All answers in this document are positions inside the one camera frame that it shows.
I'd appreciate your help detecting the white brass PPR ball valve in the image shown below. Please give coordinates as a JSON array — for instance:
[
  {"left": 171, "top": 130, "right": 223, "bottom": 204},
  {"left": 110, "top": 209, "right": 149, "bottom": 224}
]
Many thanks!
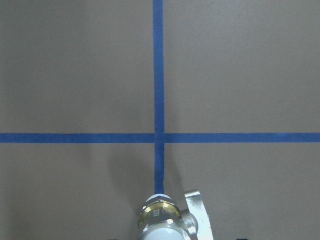
[{"left": 137, "top": 190, "right": 214, "bottom": 240}]

